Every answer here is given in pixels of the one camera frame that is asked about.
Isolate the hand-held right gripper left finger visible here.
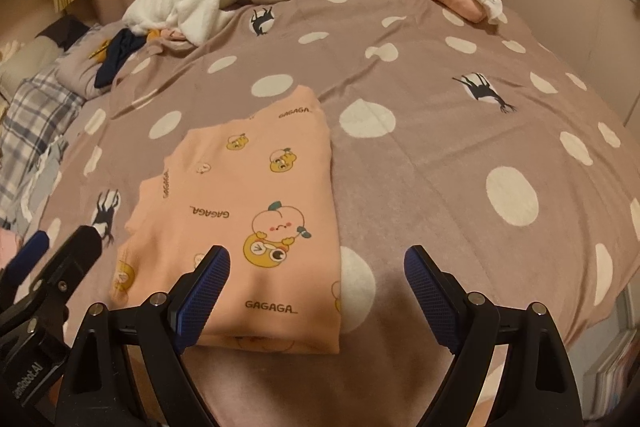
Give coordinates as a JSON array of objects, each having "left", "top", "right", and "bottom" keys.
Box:
[{"left": 55, "top": 245, "right": 232, "bottom": 427}]

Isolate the cream pillow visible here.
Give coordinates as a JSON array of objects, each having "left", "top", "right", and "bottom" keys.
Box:
[{"left": 0, "top": 36, "right": 61, "bottom": 95}]

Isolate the navy garment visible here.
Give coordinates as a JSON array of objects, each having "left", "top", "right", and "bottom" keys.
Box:
[{"left": 94, "top": 27, "right": 151, "bottom": 90}]

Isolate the pink cloth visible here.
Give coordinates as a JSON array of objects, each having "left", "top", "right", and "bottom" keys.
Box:
[{"left": 0, "top": 229, "right": 23, "bottom": 268}]

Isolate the dark cloth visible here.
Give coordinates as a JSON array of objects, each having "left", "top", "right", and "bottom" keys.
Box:
[{"left": 37, "top": 16, "right": 98, "bottom": 45}]

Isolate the mauve pillow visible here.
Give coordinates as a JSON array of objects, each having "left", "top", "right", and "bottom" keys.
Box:
[{"left": 55, "top": 24, "right": 126, "bottom": 100}]

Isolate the grey-blue ruffled garment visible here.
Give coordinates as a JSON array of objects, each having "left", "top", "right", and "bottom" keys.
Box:
[{"left": 10, "top": 134, "right": 66, "bottom": 228}]

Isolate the peach cartoon print shirt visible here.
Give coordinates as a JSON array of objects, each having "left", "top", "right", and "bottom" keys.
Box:
[{"left": 109, "top": 86, "right": 343, "bottom": 355}]

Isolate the stack of books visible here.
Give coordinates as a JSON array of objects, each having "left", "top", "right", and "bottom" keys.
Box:
[{"left": 582, "top": 327, "right": 633, "bottom": 423}]

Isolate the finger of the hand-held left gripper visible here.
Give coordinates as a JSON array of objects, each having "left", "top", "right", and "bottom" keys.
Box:
[
  {"left": 15, "top": 225, "right": 104, "bottom": 338},
  {"left": 0, "top": 231, "right": 51, "bottom": 292}
]

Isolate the mauve polka dot blanket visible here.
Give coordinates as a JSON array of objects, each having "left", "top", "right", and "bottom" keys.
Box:
[{"left": 37, "top": 0, "right": 640, "bottom": 427}]

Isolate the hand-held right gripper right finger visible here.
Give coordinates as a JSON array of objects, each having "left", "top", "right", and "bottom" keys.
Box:
[{"left": 404, "top": 245, "right": 583, "bottom": 427}]

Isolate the grey plaid quilt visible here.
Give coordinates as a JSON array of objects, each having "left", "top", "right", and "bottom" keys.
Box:
[{"left": 0, "top": 69, "right": 86, "bottom": 228}]

